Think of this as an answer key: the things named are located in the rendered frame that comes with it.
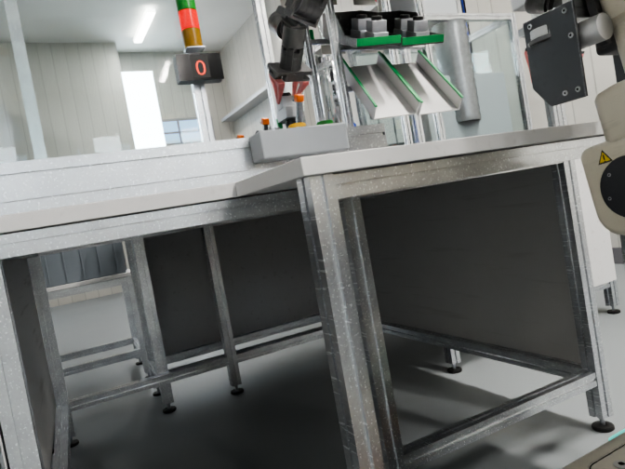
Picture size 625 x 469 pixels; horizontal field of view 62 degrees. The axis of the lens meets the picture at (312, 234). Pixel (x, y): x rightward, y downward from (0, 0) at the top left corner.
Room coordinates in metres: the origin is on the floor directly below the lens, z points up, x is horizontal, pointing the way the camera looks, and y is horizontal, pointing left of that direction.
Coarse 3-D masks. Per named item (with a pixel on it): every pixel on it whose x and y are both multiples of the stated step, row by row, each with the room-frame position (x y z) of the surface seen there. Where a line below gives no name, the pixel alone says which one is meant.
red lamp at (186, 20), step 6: (180, 12) 1.41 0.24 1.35; (186, 12) 1.41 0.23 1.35; (192, 12) 1.41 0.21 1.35; (180, 18) 1.42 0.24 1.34; (186, 18) 1.41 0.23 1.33; (192, 18) 1.41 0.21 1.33; (180, 24) 1.42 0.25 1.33; (186, 24) 1.41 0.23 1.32; (192, 24) 1.41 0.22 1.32; (198, 24) 1.43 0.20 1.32
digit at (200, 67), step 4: (192, 56) 1.40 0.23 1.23; (196, 56) 1.41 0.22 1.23; (200, 56) 1.41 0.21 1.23; (204, 56) 1.42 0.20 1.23; (192, 60) 1.40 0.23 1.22; (196, 60) 1.41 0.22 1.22; (200, 60) 1.41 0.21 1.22; (204, 60) 1.42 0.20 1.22; (192, 64) 1.40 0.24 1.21; (196, 64) 1.41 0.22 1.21; (200, 64) 1.41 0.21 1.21; (204, 64) 1.42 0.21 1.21; (208, 64) 1.42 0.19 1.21; (192, 68) 1.40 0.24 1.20; (196, 68) 1.41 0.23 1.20; (200, 68) 1.41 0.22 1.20; (204, 68) 1.41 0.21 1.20; (208, 68) 1.42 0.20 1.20; (196, 72) 1.41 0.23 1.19; (200, 72) 1.41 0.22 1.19; (204, 72) 1.41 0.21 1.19; (208, 72) 1.42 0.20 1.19; (196, 76) 1.40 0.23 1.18; (200, 76) 1.41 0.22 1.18; (204, 76) 1.41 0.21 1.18; (208, 76) 1.42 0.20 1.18
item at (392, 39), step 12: (336, 12) 1.66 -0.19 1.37; (348, 12) 1.67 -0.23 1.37; (360, 12) 1.68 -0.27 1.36; (372, 12) 1.60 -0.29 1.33; (324, 24) 1.65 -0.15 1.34; (348, 24) 1.68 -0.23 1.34; (324, 36) 1.67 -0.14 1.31; (348, 36) 1.48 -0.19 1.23; (384, 36) 1.44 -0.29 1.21; (396, 36) 1.45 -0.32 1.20
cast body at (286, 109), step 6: (282, 96) 1.38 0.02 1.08; (288, 96) 1.39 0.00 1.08; (282, 102) 1.38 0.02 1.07; (288, 102) 1.39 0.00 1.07; (294, 102) 1.40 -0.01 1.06; (276, 108) 1.42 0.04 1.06; (282, 108) 1.39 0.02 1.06; (288, 108) 1.37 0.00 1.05; (294, 108) 1.38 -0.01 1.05; (282, 114) 1.39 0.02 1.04; (288, 114) 1.37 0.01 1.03; (294, 114) 1.38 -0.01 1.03; (282, 120) 1.40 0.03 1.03
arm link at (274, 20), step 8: (288, 0) 1.26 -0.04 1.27; (296, 0) 1.24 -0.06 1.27; (280, 8) 1.34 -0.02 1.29; (288, 8) 1.27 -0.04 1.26; (272, 16) 1.35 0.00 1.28; (280, 16) 1.33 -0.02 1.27; (288, 16) 1.26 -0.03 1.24; (296, 16) 1.28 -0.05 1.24; (272, 24) 1.35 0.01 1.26; (280, 24) 1.32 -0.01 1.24; (312, 24) 1.30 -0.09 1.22
